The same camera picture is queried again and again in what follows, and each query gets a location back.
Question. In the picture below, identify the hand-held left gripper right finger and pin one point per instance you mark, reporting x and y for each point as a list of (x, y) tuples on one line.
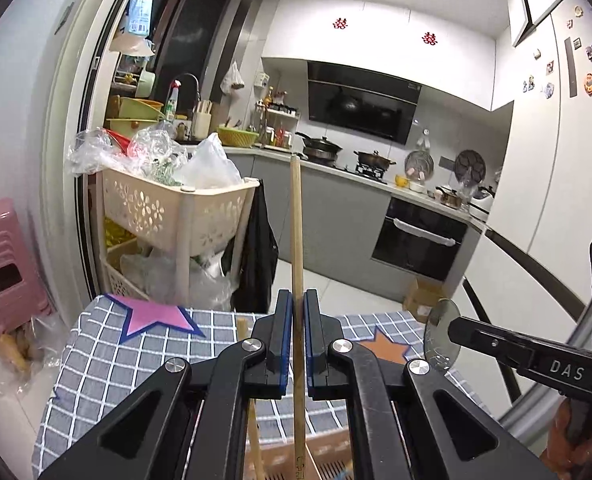
[(307, 350)]

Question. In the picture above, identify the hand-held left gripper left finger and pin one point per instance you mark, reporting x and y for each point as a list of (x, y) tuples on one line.
[(289, 350)]

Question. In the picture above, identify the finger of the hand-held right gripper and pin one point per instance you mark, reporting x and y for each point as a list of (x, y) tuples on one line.
[(485, 345)]

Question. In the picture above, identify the dark spoons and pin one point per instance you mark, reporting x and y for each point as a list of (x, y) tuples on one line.
[(438, 335)]

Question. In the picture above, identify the wooden chopstick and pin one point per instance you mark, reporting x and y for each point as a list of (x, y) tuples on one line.
[(243, 327), (297, 235)]

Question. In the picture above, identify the beige plastic utensil holder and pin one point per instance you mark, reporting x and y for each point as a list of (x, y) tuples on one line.
[(326, 452)]

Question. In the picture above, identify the person's right hand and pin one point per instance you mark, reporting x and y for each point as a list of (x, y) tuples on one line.
[(558, 447)]

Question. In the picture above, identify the cardboard box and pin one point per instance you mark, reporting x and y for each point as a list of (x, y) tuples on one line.
[(423, 302)]

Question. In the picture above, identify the orange paper star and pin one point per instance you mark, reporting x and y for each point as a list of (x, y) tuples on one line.
[(388, 350)]

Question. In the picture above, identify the black plastic bag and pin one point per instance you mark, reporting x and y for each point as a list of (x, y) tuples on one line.
[(256, 250)]

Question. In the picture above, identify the built-in black oven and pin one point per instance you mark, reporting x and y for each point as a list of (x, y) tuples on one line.
[(418, 240)]

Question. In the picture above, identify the grey kitchen cabinets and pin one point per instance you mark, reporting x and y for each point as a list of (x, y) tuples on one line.
[(326, 220)]

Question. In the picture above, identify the white fridge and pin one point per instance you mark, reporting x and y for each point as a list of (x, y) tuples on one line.
[(535, 160)]

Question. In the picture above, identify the pink paper star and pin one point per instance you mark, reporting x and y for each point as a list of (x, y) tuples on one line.
[(151, 317)]

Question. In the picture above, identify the white rice cooker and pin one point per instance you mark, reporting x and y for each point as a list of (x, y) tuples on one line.
[(481, 202)]

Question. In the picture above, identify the small steel saucepan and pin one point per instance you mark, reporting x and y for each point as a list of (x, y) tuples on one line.
[(450, 197)]

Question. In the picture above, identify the dark round mould pan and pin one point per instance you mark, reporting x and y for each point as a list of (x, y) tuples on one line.
[(469, 164)]

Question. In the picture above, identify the beige plastic basket cart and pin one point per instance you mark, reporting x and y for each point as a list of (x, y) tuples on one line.
[(176, 210)]

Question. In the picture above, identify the yellow bowl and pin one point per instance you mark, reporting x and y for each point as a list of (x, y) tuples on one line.
[(401, 180)]

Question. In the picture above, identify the gas stove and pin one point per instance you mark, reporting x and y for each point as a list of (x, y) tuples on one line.
[(346, 167)]

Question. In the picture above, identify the checked grey tablecloth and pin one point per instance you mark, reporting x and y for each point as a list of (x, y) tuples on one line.
[(101, 360)]

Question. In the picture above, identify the round metal steamer plate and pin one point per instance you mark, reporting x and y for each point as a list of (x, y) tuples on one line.
[(418, 165)]

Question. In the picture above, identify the lidded cooking pot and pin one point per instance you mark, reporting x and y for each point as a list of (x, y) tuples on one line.
[(374, 159)]

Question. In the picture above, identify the group of fridge magnets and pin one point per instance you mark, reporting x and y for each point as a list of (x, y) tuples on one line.
[(590, 82)]

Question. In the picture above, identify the black frying pan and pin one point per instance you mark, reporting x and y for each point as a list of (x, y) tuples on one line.
[(321, 147)]

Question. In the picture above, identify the yellow bag in cart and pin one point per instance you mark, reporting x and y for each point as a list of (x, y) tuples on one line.
[(121, 232)]

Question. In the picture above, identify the green colander basket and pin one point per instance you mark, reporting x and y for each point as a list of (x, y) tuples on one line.
[(237, 136)]

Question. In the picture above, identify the spice rack with bottles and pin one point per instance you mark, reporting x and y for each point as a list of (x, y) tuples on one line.
[(278, 125)]

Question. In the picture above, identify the clear plastic bags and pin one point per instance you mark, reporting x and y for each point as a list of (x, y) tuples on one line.
[(151, 152)]

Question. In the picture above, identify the white chopstick caddy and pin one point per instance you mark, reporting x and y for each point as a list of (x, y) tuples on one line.
[(202, 122)]

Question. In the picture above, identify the black range hood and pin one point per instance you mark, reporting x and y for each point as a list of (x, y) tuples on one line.
[(360, 105)]

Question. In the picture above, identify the spray bottle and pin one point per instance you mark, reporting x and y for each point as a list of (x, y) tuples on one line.
[(171, 105)]

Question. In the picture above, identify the bag of potatoes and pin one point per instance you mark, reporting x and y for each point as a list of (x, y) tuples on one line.
[(16, 355)]

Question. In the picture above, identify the hanging white plastic bag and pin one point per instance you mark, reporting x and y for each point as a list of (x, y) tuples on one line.
[(232, 80)]

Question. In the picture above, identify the green plastic basins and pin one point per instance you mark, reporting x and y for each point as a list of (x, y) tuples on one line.
[(136, 115)]

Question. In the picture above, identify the kitchen faucet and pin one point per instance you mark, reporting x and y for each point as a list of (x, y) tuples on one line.
[(192, 85)]

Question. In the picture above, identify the pink plastic stool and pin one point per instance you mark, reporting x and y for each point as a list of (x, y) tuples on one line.
[(1, 260)]

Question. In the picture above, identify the red paper decoration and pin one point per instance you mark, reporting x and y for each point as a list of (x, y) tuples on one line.
[(429, 37), (341, 23)]

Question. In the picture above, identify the blue white package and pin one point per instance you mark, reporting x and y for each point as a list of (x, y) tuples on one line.
[(140, 7)]

